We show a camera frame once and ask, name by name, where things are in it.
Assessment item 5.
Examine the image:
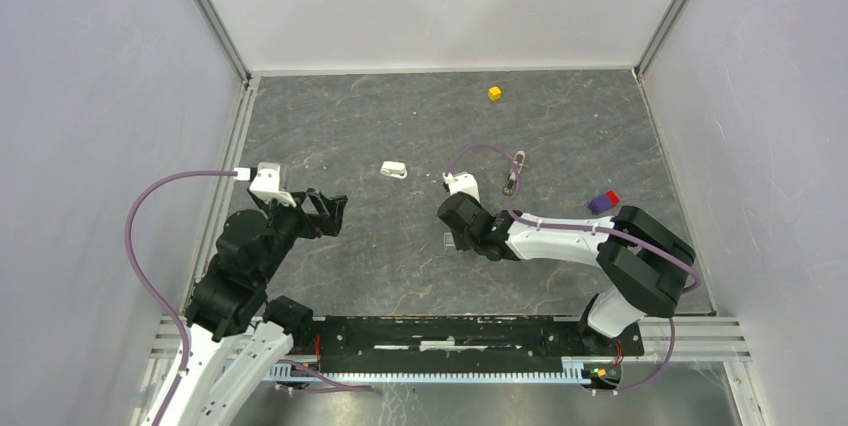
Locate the aluminium rail frame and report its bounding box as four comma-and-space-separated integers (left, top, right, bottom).
152, 314, 753, 385

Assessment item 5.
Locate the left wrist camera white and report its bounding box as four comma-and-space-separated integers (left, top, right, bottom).
233, 162, 296, 207

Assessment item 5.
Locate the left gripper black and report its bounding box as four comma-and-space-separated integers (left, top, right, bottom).
255, 185, 347, 283

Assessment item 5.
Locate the purple red block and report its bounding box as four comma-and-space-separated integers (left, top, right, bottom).
587, 190, 620, 215

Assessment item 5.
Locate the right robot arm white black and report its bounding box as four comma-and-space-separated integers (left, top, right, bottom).
437, 193, 701, 354

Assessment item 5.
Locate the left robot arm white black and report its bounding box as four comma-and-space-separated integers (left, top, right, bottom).
144, 189, 348, 425

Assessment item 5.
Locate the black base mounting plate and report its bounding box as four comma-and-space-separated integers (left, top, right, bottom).
291, 316, 645, 374

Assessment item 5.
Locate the yellow cube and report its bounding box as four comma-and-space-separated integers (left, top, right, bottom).
488, 86, 503, 102

